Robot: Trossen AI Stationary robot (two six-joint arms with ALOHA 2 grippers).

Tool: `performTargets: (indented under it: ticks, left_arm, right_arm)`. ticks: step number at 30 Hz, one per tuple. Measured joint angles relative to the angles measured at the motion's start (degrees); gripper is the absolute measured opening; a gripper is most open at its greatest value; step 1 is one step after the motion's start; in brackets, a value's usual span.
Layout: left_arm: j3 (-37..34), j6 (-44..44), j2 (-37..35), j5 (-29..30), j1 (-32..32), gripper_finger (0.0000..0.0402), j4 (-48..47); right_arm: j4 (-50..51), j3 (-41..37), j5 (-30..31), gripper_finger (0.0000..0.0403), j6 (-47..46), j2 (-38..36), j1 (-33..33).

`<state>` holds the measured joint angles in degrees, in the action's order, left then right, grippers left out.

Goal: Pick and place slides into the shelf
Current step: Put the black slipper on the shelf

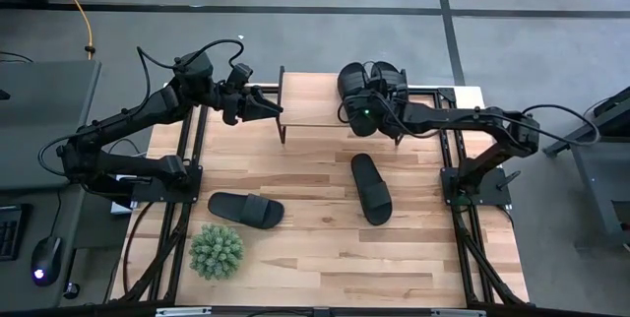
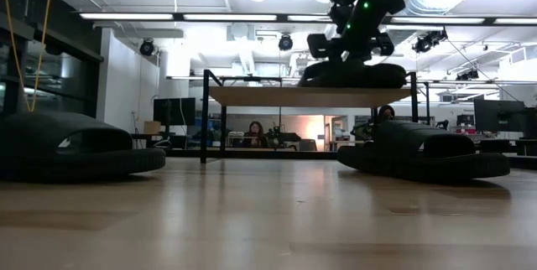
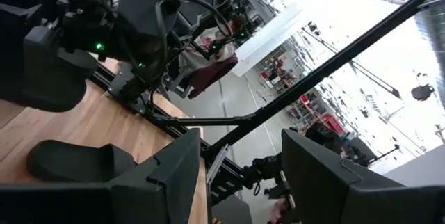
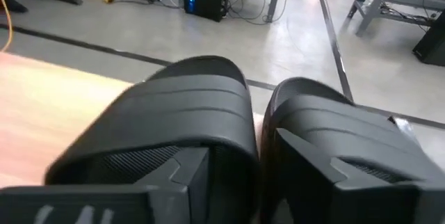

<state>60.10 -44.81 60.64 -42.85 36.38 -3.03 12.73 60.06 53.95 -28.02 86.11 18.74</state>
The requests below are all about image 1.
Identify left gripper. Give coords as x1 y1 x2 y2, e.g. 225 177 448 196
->
216 85 284 126

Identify wooden shelf black metal legs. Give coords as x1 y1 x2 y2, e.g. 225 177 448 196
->
277 65 410 147

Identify black clamp lever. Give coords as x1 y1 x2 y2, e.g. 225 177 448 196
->
495 169 522 191

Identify green artificial succulent plant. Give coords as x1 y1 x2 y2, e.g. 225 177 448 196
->
188 222 246 282

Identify grey desk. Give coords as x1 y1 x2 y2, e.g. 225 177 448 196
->
0 59 129 314

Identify grey metal stand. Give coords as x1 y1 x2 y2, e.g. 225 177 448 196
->
543 85 630 254

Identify black computer mouse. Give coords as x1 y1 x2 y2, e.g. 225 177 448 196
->
30 235 64 288

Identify black keyboard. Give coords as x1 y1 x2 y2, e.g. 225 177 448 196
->
0 203 25 263

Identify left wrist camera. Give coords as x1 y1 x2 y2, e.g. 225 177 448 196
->
224 63 255 93

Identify black aluminium table frame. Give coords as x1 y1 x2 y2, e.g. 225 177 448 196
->
110 84 532 308

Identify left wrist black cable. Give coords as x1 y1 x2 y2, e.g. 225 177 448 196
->
136 38 246 106

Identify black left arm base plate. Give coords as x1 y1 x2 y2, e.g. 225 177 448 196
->
131 163 204 205

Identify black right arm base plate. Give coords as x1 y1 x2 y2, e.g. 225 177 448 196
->
439 166 513 208

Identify right arm black supply cable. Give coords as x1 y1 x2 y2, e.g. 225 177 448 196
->
521 103 602 150

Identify yellow hanging cable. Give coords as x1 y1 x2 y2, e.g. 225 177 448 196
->
42 0 95 61

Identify silver bracket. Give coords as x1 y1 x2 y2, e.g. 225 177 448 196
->
155 306 213 317
430 309 487 317

